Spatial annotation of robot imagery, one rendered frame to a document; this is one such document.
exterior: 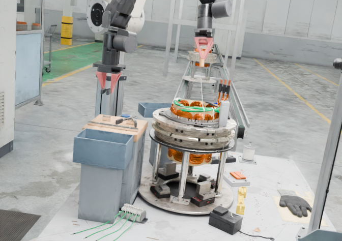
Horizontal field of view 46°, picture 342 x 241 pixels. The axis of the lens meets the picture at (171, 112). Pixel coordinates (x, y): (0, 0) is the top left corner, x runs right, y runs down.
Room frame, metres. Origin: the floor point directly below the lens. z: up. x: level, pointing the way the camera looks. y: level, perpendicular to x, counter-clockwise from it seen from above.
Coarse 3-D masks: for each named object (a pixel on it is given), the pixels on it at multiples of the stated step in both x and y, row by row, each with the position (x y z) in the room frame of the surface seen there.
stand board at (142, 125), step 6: (102, 114) 1.48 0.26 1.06; (96, 120) 1.39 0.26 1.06; (102, 120) 1.40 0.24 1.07; (114, 120) 1.42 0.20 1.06; (126, 120) 1.44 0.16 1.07; (138, 120) 1.46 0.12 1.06; (144, 120) 1.46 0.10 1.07; (84, 126) 1.30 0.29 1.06; (90, 126) 1.31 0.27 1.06; (96, 126) 1.32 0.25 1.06; (132, 126) 1.37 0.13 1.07; (138, 126) 1.38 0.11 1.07; (144, 126) 1.39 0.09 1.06; (120, 132) 1.28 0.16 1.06; (126, 132) 1.29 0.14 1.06; (132, 132) 1.30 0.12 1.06; (138, 132) 1.31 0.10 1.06; (138, 138) 1.30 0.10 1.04
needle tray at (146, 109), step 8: (144, 104) 1.78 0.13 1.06; (152, 104) 1.79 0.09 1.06; (160, 104) 1.81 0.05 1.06; (168, 104) 1.82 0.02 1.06; (144, 112) 1.68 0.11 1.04; (152, 112) 1.69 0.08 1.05; (152, 144) 1.76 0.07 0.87; (152, 152) 1.75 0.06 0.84; (152, 160) 1.74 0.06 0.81; (160, 160) 1.72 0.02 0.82; (168, 160) 1.74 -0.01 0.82
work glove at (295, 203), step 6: (282, 192) 1.58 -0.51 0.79; (288, 192) 1.59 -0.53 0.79; (294, 192) 1.60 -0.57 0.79; (282, 198) 1.51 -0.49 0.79; (288, 198) 1.51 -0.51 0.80; (294, 198) 1.51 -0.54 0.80; (300, 198) 1.51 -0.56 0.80; (282, 204) 1.46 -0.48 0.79; (288, 204) 1.46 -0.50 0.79; (294, 204) 1.46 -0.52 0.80; (300, 204) 1.46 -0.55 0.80; (306, 204) 1.47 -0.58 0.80; (294, 210) 1.41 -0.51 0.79; (300, 210) 1.41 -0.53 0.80; (306, 210) 1.41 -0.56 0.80; (300, 216) 1.38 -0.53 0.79; (306, 216) 1.39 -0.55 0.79
